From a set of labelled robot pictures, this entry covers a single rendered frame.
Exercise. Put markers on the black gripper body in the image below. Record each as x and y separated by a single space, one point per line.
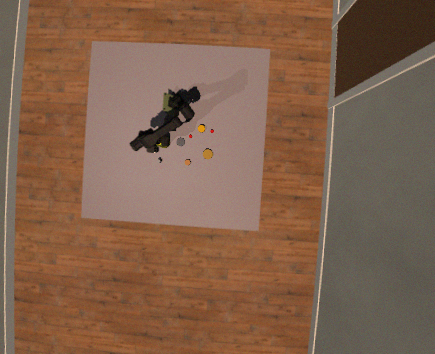
164 141

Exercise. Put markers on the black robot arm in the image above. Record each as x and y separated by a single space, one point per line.
149 139

